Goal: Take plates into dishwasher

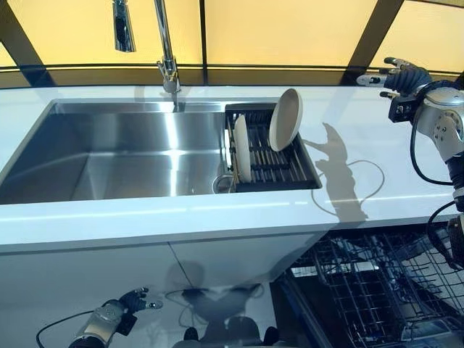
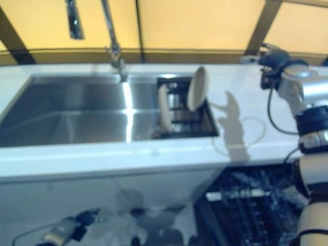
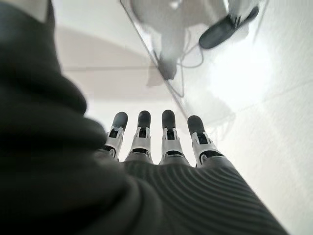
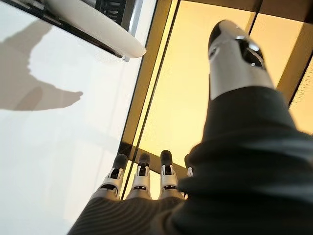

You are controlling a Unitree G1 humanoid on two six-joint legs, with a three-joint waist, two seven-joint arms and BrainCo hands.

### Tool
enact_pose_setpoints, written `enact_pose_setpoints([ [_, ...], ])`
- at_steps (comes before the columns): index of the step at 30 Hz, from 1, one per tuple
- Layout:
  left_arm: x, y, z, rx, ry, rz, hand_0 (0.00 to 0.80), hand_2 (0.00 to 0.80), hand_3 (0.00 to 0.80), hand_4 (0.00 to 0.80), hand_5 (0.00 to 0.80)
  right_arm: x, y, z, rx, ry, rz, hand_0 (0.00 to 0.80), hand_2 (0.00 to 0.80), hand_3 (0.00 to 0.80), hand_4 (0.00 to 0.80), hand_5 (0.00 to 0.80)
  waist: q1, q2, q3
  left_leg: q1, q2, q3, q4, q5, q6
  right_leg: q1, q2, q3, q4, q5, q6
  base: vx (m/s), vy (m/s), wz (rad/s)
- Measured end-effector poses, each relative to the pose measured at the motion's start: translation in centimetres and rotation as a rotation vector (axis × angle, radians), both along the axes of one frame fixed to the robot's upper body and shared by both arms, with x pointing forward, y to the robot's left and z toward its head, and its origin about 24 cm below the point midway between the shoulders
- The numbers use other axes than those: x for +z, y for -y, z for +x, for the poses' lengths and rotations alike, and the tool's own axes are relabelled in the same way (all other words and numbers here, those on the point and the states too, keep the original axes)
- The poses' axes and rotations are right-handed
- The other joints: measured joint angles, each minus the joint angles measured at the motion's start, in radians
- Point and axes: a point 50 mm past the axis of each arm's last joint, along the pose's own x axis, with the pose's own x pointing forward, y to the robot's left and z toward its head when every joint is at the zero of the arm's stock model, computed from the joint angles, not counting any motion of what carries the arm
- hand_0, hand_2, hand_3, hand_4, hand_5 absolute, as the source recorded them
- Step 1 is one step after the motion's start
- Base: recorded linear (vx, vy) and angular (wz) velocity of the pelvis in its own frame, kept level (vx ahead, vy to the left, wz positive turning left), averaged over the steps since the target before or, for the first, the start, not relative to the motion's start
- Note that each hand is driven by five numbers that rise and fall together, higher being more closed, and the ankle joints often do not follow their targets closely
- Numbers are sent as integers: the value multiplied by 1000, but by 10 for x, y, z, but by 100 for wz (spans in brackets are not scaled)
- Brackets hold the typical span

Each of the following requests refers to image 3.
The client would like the left robot hand dark palm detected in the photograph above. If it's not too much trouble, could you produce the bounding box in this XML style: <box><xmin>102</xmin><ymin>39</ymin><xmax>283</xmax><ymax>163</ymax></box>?
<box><xmin>0</xmin><ymin>0</ymin><xmax>291</xmax><ymax>235</ymax></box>

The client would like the white cabinet door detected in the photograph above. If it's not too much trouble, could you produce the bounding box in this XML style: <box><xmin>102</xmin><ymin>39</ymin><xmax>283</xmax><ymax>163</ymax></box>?
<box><xmin>61</xmin><ymin>68</ymin><xmax>189</xmax><ymax>162</ymax></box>
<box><xmin>52</xmin><ymin>0</ymin><xmax>154</xmax><ymax>71</ymax></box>

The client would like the left robot leg black foot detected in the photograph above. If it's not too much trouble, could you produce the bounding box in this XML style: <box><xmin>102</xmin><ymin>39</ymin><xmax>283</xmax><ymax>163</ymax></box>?
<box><xmin>198</xmin><ymin>0</ymin><xmax>260</xmax><ymax>49</ymax></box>

